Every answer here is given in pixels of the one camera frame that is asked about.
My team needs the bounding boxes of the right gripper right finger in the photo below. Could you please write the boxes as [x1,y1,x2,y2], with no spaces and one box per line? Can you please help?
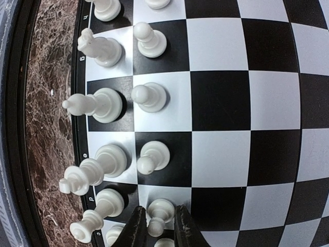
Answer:
[174,205,207,246]

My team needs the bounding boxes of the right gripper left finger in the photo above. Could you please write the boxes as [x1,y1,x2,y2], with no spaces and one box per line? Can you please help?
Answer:
[113,206,147,247]

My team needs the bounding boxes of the white piece front row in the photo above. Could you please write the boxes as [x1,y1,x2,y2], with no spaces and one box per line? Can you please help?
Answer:
[105,225,123,246]

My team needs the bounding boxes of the white pawn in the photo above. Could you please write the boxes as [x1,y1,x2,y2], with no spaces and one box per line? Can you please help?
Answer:
[154,238,175,247]
[145,0,170,9]

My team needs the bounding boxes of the white king piece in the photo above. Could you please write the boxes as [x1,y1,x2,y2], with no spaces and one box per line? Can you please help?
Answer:
[59,144,127,196]

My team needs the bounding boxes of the white bishop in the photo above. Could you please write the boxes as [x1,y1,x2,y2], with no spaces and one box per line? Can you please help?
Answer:
[62,87,123,124]

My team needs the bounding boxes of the black grey chess board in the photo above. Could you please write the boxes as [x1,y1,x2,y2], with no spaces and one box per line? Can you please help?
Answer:
[71,1,328,246]

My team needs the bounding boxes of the white pawn e file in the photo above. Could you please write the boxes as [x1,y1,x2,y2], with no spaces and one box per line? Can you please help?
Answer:
[131,82,167,113]

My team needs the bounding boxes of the white knight piece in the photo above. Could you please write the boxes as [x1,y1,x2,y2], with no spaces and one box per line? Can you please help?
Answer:
[77,28,122,67]

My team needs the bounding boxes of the white pawn second row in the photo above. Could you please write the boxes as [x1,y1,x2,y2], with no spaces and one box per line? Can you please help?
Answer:
[133,22,167,58]

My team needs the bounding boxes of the white rook corner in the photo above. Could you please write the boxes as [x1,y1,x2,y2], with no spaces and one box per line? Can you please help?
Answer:
[86,0,121,22]

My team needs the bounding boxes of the white chess piece cluster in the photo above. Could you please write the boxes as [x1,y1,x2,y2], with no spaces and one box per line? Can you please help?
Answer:
[137,140,170,175]

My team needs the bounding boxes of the black front rail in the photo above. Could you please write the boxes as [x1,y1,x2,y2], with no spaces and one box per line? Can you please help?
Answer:
[5,1,46,246]

